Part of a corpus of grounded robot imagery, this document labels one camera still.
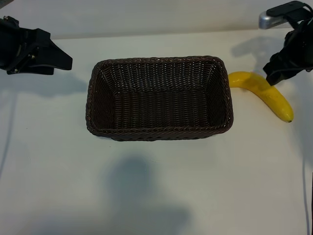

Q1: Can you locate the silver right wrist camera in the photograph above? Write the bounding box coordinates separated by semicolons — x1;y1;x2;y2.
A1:
259;0;313;30

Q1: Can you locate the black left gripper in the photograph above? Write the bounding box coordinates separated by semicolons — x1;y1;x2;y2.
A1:
0;16;73;76

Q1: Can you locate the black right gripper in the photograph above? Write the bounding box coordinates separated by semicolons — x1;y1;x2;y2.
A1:
263;18;313;86

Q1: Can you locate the dark brown wicker basket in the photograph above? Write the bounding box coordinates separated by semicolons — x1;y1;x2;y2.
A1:
85;55;235;142

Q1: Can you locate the yellow banana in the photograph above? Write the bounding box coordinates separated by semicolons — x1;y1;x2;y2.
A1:
228;70;294;123

